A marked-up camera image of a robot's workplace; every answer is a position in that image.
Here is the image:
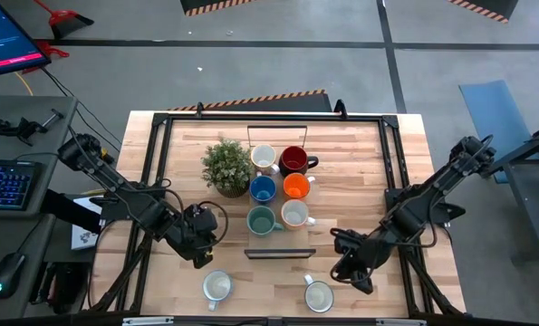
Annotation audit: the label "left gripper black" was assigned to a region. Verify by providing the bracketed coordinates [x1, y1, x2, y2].
[173, 204, 219, 269]

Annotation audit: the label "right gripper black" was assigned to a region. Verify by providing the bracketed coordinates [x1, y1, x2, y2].
[332, 228, 390, 295]

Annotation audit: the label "white mug red pattern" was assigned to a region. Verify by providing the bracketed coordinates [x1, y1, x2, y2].
[202, 270, 234, 312]

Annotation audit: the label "white mug blue pattern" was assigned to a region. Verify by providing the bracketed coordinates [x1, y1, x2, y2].
[303, 273, 336, 314]

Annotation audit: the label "green mug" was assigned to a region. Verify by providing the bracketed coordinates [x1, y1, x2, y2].
[245, 206, 284, 237]

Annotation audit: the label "blue mug white handle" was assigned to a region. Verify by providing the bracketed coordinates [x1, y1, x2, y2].
[249, 175, 278, 205]

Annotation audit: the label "white mug orange dots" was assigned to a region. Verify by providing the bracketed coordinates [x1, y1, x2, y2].
[280, 198, 317, 231]

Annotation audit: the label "orange mug white handle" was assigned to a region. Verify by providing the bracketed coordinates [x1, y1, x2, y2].
[282, 172, 316, 201]

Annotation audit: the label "yellow-rimmed leaf-pattern mug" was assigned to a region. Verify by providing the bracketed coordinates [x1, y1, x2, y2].
[250, 143, 281, 177]

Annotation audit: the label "dark mug red inside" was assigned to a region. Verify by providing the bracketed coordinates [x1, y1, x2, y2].
[278, 145, 320, 177]

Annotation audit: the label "wooden shelf riser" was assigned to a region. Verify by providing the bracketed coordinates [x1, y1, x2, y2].
[244, 125, 317, 260]

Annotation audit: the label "small potted green plant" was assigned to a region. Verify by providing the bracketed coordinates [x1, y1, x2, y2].
[200, 138, 255, 199]

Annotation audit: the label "white box with logo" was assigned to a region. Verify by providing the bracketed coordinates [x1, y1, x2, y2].
[71, 197, 103, 252]

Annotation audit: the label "black bag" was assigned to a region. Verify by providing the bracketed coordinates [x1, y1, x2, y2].
[28, 260, 94, 316]

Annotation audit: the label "black bulky sleeve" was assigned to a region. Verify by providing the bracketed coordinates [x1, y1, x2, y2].
[40, 188, 103, 235]

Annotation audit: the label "black hazard-striped mat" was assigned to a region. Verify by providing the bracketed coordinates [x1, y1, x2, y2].
[448, 0, 521, 24]
[166, 89, 333, 113]
[179, 0, 257, 18]

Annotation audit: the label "dark grey cart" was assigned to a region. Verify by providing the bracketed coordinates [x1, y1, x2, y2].
[476, 118, 539, 266]

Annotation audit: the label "black computer mouse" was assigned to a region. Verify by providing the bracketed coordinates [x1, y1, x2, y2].
[0, 252, 27, 301]

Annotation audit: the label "blue floor mat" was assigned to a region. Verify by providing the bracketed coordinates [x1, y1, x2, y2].
[458, 80, 536, 185]

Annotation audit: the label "black backlit keyboard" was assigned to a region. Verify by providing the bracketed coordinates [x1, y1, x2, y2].
[0, 158, 44, 212]

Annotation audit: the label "black clamp tool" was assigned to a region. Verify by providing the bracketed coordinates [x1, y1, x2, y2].
[0, 108, 66, 147]

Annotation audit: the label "red floor stand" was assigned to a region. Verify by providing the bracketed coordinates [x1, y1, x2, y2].
[22, 39, 71, 74]

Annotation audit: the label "computer monitor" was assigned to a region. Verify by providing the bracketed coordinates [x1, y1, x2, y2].
[0, 0, 53, 81]

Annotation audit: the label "grey metal bracket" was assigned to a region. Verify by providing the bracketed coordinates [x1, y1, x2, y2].
[375, 318, 428, 326]
[121, 316, 175, 326]

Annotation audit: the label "black metal table frame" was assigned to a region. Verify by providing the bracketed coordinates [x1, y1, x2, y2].
[86, 98, 467, 321]

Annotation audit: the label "black power cable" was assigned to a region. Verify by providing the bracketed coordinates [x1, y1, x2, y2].
[40, 66, 124, 153]

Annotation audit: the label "yellow cable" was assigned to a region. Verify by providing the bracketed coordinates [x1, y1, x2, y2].
[14, 71, 34, 97]

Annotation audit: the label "red long-handled dustpan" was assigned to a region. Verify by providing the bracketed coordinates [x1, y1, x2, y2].
[35, 0, 95, 40]

